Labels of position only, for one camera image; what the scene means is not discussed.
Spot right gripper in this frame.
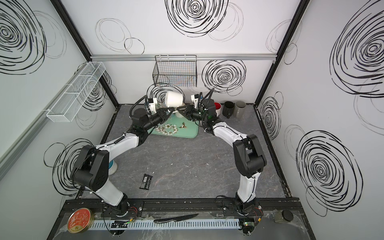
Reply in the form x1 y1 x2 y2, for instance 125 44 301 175
176 105 209 124

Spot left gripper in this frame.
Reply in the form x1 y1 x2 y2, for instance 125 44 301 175
142 108 174 133

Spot cream white mug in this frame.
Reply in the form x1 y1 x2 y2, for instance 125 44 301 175
214 102 222 117

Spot black mug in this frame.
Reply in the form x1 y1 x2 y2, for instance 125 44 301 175
222 101 235 119

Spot green floral tray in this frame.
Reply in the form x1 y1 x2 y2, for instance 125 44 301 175
153 110 198 139

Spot grey brown mug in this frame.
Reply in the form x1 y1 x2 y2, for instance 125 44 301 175
234 101 247 119

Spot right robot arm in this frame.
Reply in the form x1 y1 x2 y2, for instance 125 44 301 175
177 89 267 215

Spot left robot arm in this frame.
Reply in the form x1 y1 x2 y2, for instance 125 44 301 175
70 96 176 217

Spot teal white cup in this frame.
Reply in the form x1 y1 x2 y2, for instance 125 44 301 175
108 160 118 176

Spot white mesh shelf basket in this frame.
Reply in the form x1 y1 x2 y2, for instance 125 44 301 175
46 62 106 123

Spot black knife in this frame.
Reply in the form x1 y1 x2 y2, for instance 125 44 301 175
153 214 199 224

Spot red round tin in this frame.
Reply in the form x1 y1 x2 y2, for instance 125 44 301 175
67 208 94 234

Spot dark lidded jar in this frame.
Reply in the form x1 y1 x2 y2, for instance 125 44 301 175
274 210 294 224

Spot black wire basket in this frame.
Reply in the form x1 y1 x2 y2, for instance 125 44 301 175
152 55 198 87

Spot white slotted cable duct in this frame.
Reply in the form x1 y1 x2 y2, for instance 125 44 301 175
89 219 241 231

